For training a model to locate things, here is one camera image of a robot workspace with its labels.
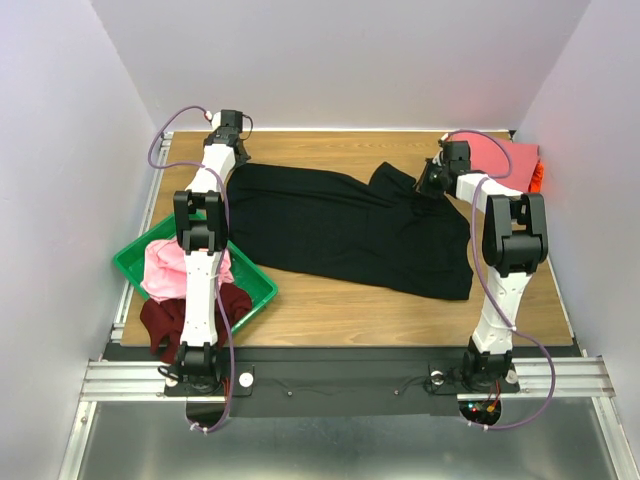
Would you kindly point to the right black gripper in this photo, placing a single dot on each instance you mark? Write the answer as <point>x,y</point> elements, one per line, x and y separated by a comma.
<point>430,176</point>

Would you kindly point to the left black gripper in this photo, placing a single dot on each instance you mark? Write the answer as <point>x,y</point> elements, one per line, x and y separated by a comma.
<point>243,160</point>

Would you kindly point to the black t shirt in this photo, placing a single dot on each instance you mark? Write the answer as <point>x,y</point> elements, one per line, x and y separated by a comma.
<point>380,233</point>

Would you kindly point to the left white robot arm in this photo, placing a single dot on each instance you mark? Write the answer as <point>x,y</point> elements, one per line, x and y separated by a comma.
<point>202,231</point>

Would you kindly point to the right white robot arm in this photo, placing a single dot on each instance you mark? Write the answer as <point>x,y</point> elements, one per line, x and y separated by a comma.
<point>509,236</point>

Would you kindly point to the folded coral t shirt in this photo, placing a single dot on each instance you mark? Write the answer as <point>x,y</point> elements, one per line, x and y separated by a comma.
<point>512,163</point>

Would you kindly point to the folded orange t shirt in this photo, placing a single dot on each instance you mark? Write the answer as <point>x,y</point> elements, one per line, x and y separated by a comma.
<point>537,178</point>

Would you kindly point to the green plastic tray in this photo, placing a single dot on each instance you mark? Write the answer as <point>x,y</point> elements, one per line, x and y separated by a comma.
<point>130,262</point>

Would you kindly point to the pink t shirt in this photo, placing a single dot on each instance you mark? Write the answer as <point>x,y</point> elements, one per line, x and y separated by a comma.
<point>172,273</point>

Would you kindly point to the dark red t shirt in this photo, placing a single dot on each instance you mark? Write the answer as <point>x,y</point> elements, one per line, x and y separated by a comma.
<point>164,321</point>

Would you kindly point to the aluminium frame rail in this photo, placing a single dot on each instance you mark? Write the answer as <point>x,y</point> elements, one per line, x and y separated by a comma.
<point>127,428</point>

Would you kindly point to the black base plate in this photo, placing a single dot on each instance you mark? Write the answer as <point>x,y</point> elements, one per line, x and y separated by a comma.
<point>344,381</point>

